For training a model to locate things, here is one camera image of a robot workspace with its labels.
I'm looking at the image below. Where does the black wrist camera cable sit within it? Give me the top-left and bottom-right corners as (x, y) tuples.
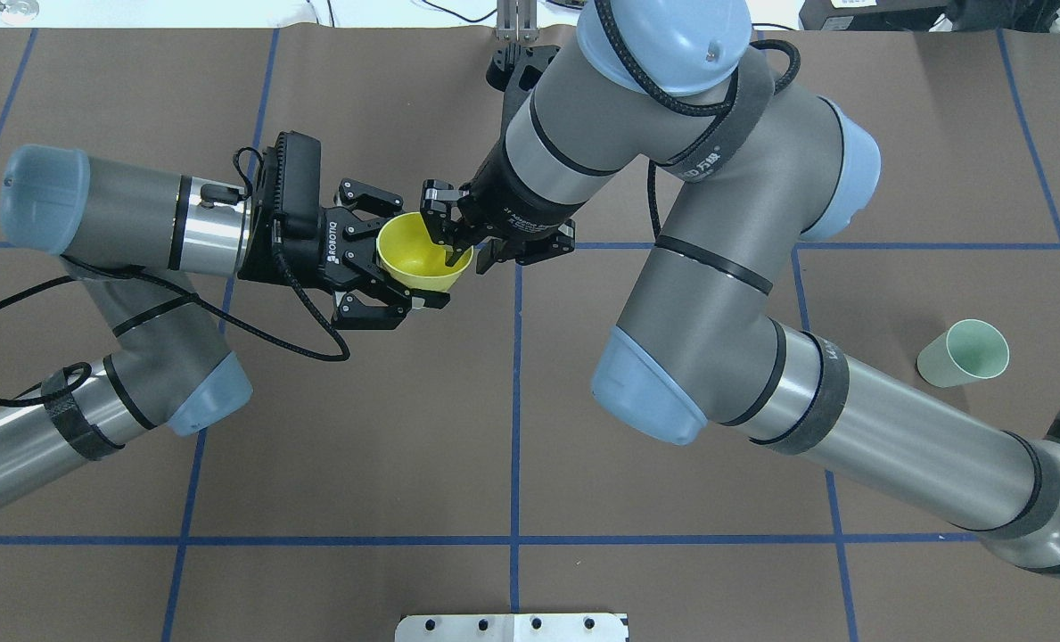
(601, 0), (802, 242)

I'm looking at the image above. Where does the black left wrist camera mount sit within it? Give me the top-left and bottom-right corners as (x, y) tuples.
(236, 131), (325, 290)

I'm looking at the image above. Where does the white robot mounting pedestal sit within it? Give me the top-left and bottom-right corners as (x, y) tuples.
(394, 613), (630, 641)

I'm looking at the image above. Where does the aluminium frame post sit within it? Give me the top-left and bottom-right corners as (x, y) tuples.
(494, 0), (540, 44)

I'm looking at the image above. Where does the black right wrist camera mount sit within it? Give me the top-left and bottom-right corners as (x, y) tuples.
(485, 42), (561, 121)

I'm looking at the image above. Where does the light green plastic cup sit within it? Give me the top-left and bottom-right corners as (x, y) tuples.
(916, 318), (1011, 389)

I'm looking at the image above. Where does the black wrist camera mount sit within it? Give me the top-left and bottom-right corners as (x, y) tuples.
(485, 42), (561, 121)
(236, 131), (325, 290)

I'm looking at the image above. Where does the black small computer box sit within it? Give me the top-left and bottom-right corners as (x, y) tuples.
(798, 1), (949, 32)

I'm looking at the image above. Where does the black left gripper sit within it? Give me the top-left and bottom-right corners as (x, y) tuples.
(317, 178), (449, 332)

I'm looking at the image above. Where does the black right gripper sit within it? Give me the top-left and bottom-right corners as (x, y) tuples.
(420, 143), (576, 274)

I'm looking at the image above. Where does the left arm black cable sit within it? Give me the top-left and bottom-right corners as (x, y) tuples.
(0, 147), (350, 409)

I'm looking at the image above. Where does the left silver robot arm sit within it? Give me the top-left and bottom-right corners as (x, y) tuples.
(0, 133), (472, 509)

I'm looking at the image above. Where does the yellow plastic cup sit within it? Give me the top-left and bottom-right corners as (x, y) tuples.
(375, 212), (473, 293)

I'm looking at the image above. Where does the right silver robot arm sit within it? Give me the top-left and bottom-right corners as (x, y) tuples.
(420, 1), (1060, 579)

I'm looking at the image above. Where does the brown paper table mat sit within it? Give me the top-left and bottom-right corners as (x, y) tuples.
(0, 25), (1060, 641)

